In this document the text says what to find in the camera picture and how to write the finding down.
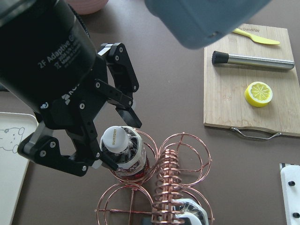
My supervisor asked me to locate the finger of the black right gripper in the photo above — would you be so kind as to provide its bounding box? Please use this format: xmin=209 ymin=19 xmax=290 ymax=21
xmin=95 ymin=43 xmax=142 ymax=128
xmin=17 ymin=120 xmax=118 ymax=177

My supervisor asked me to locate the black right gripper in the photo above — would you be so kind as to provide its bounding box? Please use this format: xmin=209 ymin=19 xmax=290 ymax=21
xmin=0 ymin=0 xmax=107 ymax=131

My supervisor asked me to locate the tea bottle white cap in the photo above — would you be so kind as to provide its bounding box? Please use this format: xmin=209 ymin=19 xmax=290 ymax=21
xmin=174 ymin=198 xmax=209 ymax=225
xmin=99 ymin=126 xmax=150 ymax=180

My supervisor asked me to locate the copper wire bottle basket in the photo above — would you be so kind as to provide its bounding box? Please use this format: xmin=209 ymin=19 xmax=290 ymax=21
xmin=95 ymin=131 xmax=215 ymax=225

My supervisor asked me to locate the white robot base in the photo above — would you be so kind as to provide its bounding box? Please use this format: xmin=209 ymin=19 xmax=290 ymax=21
xmin=279 ymin=163 xmax=300 ymax=225

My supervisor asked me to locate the cream rabbit tray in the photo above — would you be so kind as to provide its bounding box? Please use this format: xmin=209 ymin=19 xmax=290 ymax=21
xmin=0 ymin=112 xmax=38 ymax=225

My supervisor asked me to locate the pink bowl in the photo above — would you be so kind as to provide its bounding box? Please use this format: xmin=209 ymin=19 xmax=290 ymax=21
xmin=66 ymin=0 xmax=109 ymax=15

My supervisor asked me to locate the steel muddler black tip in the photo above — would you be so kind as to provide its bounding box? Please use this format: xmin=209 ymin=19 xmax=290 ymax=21
xmin=211 ymin=51 xmax=295 ymax=70

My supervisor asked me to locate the bamboo cutting board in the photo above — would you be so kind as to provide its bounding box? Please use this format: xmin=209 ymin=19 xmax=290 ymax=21
xmin=203 ymin=24 xmax=300 ymax=136

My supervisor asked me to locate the half lemon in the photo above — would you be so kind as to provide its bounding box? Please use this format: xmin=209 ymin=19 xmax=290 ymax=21
xmin=244 ymin=81 xmax=273 ymax=107

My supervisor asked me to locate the yellow plastic knife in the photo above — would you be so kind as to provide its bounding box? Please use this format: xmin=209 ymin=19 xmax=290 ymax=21
xmin=232 ymin=28 xmax=280 ymax=45

